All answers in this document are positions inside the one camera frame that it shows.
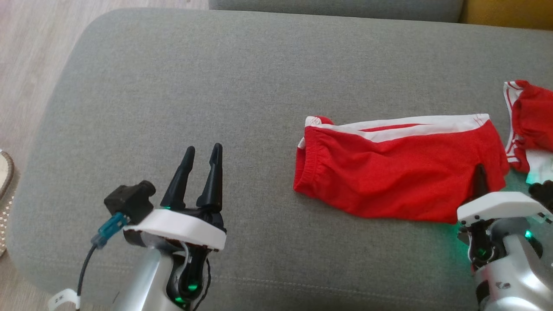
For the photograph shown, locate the red white jersey shirt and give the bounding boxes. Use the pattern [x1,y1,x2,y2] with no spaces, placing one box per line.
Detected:
[503,80,553,184]

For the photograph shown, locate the black cable teal plug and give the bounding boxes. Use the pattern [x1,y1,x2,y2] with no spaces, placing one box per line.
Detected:
[77,212,130,298]

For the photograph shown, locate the red white shorts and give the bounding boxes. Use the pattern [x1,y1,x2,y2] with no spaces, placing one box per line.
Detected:
[293,113,510,224]

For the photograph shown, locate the large yellow cushion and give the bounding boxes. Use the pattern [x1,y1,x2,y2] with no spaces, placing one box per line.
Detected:
[459,0,553,31]

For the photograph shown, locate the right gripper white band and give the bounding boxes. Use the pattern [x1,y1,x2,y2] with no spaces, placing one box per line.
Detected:
[457,164,553,268]

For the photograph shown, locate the brown woven slipper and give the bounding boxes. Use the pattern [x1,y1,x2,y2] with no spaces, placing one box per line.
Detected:
[0,149,15,258]

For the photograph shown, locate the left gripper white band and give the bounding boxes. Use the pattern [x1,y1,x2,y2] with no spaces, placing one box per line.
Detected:
[123,143,227,308]

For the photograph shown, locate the white cable label tag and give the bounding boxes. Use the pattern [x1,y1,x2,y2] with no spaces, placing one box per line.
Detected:
[48,289,81,311]

